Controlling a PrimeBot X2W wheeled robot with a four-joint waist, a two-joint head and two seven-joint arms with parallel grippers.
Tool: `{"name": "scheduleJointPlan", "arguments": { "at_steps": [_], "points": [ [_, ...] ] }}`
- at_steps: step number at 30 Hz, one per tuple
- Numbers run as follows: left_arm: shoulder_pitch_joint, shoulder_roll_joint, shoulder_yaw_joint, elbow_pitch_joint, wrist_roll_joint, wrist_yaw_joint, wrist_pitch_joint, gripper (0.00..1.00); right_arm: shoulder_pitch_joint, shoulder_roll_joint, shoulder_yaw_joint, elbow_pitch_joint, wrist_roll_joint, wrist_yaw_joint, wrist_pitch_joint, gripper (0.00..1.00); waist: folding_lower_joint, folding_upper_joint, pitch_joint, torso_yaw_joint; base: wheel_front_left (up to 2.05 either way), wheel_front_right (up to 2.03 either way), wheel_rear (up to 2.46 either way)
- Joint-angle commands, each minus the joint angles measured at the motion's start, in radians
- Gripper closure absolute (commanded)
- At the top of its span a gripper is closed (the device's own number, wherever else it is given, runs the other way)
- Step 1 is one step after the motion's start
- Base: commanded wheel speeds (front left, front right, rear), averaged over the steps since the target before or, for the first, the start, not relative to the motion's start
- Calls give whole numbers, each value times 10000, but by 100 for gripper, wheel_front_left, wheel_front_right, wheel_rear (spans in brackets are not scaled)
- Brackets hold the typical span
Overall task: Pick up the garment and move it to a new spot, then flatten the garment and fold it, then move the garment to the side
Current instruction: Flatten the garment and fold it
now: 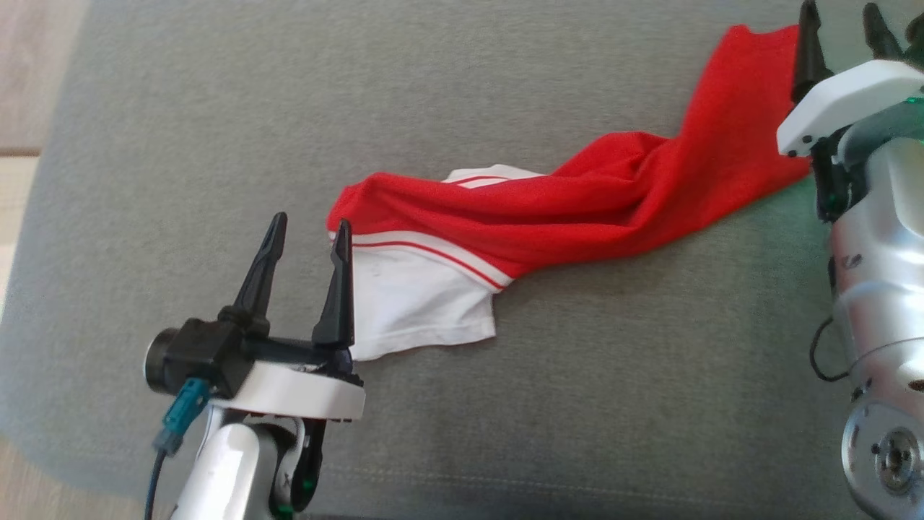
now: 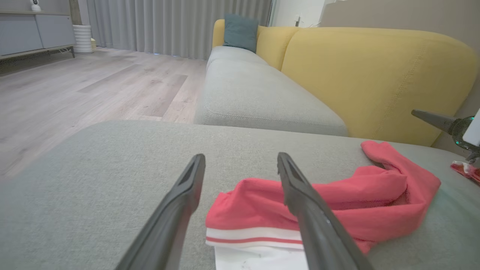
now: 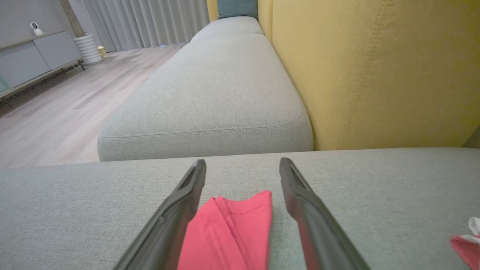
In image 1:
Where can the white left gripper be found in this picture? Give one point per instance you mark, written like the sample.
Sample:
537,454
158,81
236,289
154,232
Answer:
296,390

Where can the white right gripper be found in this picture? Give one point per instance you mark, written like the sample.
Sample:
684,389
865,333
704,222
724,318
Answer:
852,101

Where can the red shirt with white sleeves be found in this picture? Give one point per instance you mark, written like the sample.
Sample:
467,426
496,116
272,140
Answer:
577,209

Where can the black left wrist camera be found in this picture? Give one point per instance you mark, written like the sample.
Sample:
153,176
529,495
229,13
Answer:
209,354

